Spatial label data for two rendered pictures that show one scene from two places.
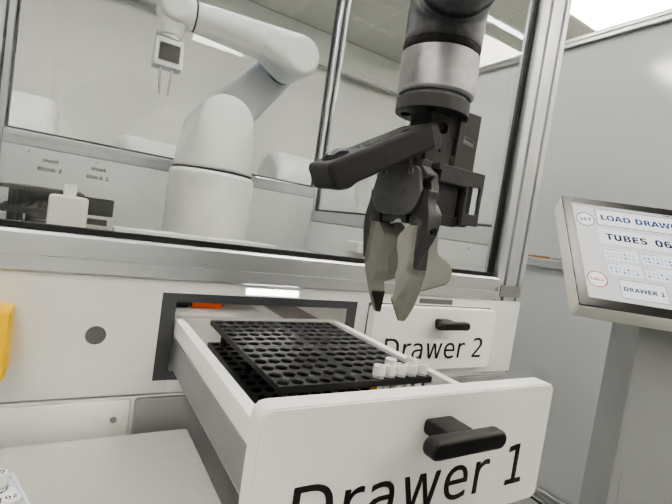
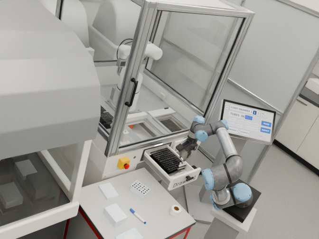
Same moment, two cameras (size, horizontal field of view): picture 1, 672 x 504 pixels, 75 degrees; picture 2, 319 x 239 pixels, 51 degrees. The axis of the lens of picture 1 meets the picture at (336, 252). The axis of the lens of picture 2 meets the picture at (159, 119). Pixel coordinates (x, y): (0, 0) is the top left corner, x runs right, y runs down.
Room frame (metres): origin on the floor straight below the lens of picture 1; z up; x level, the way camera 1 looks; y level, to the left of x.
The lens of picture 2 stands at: (-1.39, 0.81, 2.36)
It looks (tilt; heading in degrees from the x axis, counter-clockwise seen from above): 29 degrees down; 342
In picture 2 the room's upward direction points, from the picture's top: 18 degrees clockwise
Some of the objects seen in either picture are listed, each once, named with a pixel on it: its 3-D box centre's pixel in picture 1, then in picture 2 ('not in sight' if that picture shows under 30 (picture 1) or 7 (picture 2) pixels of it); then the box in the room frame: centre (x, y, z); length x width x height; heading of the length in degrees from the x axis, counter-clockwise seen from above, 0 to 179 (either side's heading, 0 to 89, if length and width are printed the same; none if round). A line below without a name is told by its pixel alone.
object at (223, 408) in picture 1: (302, 373); (165, 161); (0.52, 0.02, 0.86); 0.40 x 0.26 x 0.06; 31
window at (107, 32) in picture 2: not in sight; (88, 47); (0.79, 0.71, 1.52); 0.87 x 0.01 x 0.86; 31
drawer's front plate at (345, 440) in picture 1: (422, 457); (184, 179); (0.34, -0.09, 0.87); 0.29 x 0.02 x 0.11; 121
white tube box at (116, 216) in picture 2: not in sight; (115, 215); (0.03, 0.41, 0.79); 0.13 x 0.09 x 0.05; 33
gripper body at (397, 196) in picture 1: (428, 166); (190, 142); (0.44, -0.08, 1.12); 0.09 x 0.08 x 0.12; 121
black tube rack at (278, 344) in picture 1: (306, 372); (166, 161); (0.51, 0.01, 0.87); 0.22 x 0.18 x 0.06; 31
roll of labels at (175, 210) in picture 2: not in sight; (175, 210); (0.11, 0.00, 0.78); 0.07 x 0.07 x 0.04
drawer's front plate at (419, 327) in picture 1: (434, 337); (185, 143); (0.77, -0.19, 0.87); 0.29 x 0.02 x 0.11; 121
